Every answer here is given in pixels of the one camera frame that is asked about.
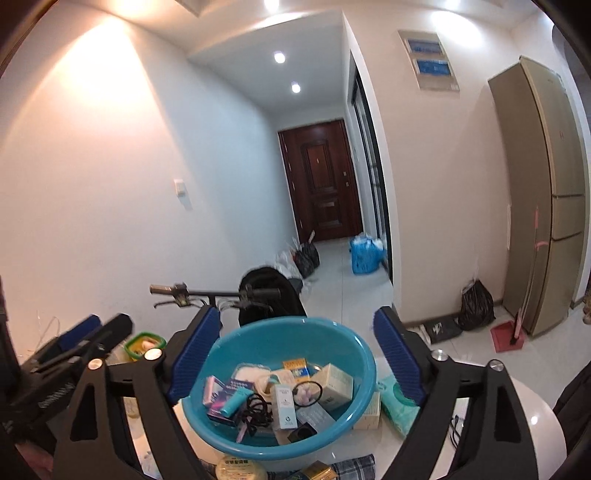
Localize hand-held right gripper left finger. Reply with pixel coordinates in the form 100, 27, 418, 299
54, 306, 222, 480

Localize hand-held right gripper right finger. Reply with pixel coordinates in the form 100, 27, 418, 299
373, 306, 542, 480

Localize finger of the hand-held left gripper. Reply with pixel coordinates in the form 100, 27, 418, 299
34, 313, 134, 385
28, 315, 103, 371

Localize pale blue purple packet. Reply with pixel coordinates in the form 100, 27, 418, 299
202, 375, 237, 424

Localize teal tube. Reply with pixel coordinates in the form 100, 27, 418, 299
219, 387, 253, 416

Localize black cable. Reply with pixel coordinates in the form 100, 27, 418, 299
239, 391, 279, 440

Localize blue plastic basin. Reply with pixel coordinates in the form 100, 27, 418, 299
181, 316, 378, 461

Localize yellow blue box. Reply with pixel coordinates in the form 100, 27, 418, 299
282, 359, 310, 382

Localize grey box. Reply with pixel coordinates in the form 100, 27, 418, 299
295, 401, 336, 433

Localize white box teal logo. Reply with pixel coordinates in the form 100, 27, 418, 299
271, 383, 299, 431

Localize black hair tie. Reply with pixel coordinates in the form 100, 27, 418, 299
293, 380, 322, 408

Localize green yellow lidded container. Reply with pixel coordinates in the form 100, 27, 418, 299
124, 333, 167, 362

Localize round beige container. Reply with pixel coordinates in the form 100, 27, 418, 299
215, 454, 269, 480

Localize green tissue pack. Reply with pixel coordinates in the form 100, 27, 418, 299
376, 373, 422, 438

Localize white carton box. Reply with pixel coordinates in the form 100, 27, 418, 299
353, 391, 382, 431

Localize beige cardboard box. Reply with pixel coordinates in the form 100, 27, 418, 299
318, 363, 355, 412

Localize large black trash bag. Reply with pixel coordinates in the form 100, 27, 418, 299
459, 279, 496, 332

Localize black glasses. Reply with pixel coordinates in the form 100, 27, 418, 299
450, 412, 466, 452

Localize blue plastic bag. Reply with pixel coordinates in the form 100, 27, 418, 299
349, 234, 387, 276

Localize red dustpan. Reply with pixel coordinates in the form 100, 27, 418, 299
489, 322, 527, 354

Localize grey plaid cloth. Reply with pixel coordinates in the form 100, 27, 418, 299
277, 454, 378, 480

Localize clear plastic bag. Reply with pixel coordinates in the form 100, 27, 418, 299
276, 240, 301, 278

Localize gold black packet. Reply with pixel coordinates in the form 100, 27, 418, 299
299, 460, 339, 480

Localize dark cloth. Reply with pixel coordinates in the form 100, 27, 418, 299
551, 364, 591, 462

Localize black framed glass door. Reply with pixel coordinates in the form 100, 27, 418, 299
349, 50, 394, 284

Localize dark brown entrance door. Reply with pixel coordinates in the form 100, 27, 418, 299
277, 119, 364, 242

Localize gold refrigerator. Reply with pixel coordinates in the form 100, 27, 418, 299
488, 55, 591, 337

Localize wall electrical panel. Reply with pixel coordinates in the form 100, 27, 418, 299
398, 30, 461, 93

